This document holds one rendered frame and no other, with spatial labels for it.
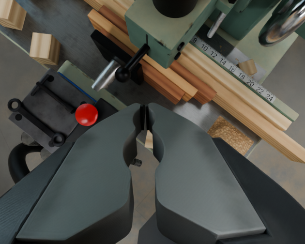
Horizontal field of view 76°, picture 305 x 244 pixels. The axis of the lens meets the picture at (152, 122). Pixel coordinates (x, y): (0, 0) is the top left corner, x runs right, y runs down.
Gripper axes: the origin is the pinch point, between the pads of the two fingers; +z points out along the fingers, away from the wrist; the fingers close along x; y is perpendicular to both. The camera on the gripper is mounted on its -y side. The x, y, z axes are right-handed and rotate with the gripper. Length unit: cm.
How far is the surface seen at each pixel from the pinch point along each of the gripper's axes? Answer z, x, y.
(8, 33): 32.9, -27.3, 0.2
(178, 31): 13.7, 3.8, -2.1
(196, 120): 22.3, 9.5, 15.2
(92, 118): 12.2, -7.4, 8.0
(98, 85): 20.6, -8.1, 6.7
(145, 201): 69, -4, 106
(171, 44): 12.9, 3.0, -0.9
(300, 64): 119, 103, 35
